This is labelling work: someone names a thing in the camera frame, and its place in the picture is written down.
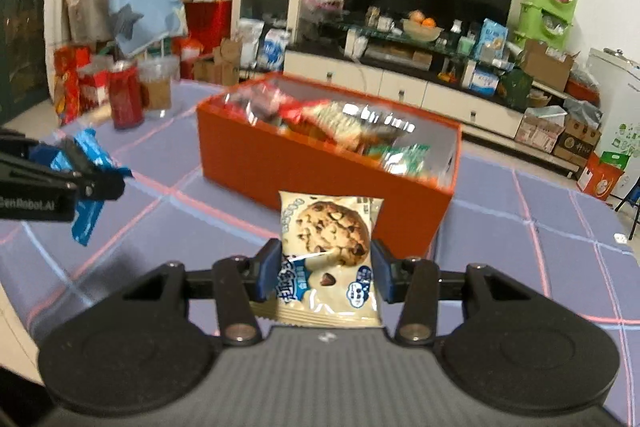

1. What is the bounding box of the white washing machine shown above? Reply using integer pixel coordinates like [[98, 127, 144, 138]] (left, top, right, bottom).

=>
[[587, 48, 640, 168]]

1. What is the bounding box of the red drink can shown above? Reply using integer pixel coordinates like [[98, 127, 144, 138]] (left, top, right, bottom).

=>
[[107, 61, 146, 130]]

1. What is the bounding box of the green plastic rack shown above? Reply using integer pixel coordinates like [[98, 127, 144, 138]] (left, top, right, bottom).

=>
[[515, 0, 581, 53]]

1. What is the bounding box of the white glass door cabinet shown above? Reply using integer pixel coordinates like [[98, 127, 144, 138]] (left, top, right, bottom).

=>
[[231, 0, 302, 68]]

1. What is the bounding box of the blue tissue pack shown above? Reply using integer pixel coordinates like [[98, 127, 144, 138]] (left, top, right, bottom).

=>
[[477, 19, 509, 60]]

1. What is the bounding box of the fruit bowl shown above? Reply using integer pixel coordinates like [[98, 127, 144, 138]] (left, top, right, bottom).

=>
[[401, 10, 445, 42]]

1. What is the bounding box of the clear plastic cup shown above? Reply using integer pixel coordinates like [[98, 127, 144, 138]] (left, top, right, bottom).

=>
[[137, 55, 180, 110]]

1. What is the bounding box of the red snack carton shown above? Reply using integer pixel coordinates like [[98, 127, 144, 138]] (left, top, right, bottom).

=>
[[52, 44, 109, 128]]

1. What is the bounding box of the green snack packet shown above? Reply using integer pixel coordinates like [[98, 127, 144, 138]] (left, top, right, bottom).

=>
[[379, 143, 432, 178]]

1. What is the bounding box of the blue sandwich cookie packet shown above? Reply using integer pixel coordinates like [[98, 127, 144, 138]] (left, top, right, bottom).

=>
[[50, 129, 134, 247]]

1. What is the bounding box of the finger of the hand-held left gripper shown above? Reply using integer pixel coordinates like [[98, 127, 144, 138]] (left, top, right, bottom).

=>
[[59, 138, 126, 203]]

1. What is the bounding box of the white tv cabinet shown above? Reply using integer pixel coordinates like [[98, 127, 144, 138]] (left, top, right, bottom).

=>
[[282, 22, 582, 178]]

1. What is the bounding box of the red gift box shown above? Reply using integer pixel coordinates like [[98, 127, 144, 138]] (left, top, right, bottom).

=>
[[185, 0, 234, 53]]

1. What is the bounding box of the orange gift bag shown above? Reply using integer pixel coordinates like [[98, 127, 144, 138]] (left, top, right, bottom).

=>
[[576, 152, 630, 200]]

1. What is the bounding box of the orange cardboard box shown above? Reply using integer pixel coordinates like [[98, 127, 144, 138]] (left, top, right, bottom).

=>
[[196, 73, 462, 261]]

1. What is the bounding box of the blue plaid tablecloth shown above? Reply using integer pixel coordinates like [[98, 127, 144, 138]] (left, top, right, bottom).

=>
[[0, 79, 640, 427]]

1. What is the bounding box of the white pink cardboard box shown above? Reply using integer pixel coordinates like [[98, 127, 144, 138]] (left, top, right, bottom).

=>
[[515, 112, 566, 153]]

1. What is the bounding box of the dark brown cardboard box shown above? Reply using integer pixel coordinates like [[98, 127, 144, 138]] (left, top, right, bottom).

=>
[[553, 117, 601, 163]]

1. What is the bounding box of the cream chocolate chip cookie packet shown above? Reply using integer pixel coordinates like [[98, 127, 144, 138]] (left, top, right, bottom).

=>
[[250, 190, 385, 328]]

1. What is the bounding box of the open brown cardboard box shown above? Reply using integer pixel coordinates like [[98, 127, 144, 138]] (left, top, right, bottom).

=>
[[520, 39, 579, 93]]

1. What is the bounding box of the dark green bag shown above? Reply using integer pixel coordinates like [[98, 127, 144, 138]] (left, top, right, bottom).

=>
[[500, 69, 534, 110]]

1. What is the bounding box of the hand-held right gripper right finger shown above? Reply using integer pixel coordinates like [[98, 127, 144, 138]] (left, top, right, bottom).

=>
[[370, 238, 539, 349]]

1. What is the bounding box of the blue white powder bag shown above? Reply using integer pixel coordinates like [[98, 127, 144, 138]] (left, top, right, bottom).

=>
[[262, 28, 291, 70]]

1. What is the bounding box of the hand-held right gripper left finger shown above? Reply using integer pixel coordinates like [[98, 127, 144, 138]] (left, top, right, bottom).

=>
[[120, 238, 284, 349]]

